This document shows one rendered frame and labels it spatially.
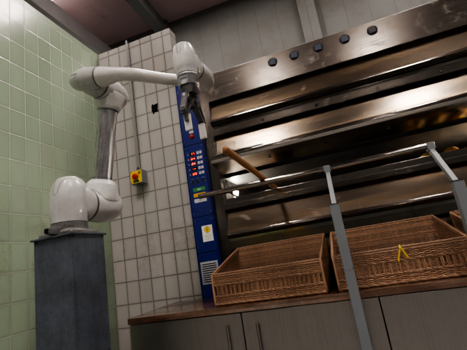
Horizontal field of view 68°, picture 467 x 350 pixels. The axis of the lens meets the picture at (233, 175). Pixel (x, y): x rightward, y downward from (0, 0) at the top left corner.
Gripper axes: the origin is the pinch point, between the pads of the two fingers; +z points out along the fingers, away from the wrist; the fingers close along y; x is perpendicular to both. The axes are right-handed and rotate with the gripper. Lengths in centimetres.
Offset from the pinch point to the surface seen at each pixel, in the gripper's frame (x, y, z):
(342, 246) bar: 45, -28, 56
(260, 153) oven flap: 8, -75, -5
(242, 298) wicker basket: -6, -37, 73
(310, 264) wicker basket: 29, -37, 62
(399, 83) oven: 96, -92, -29
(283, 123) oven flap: 23, -92, -25
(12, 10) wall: -112, -9, -115
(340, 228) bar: 46, -28, 49
